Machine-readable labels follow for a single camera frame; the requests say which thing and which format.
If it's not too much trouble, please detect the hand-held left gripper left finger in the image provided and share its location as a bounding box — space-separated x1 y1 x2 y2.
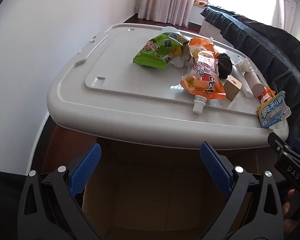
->
17 143 102 240

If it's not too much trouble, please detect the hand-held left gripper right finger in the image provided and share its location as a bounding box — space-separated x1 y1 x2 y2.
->
199 142 284 240

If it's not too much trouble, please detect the blue and white snack packet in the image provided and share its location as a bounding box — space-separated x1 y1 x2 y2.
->
257 91 292 129

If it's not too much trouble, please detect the red and white wrapper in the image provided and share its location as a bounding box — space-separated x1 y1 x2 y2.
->
258 86 276 103

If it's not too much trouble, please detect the brown cardboard box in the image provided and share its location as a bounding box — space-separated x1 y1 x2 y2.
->
81 140 255 240

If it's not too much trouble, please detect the white cylindrical bottle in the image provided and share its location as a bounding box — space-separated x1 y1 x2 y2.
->
240 71 264 97

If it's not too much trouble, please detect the small beige cube box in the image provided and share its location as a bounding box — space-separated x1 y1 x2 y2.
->
223 76 241 102

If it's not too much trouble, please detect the orange drink pouch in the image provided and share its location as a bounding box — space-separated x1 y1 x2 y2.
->
180 45 227 114

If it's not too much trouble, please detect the green snack packet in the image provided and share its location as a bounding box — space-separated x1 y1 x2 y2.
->
133 32 190 70

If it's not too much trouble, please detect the person's right hand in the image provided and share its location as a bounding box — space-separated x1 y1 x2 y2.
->
282 189 295 228

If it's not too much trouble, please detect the white crumpled tissue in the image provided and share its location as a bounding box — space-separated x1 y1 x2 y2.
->
237 58 252 73

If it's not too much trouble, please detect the black crumpled cloth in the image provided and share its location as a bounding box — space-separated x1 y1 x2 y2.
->
216 53 233 79

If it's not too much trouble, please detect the white crumpled paper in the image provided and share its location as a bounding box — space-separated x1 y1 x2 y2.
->
169 54 188 68

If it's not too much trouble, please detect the orange plastic wrapper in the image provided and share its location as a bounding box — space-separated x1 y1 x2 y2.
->
188 37 215 53

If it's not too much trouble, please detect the pink patterned curtain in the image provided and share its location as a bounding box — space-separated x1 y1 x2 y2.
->
137 0 198 27
272 0 298 32

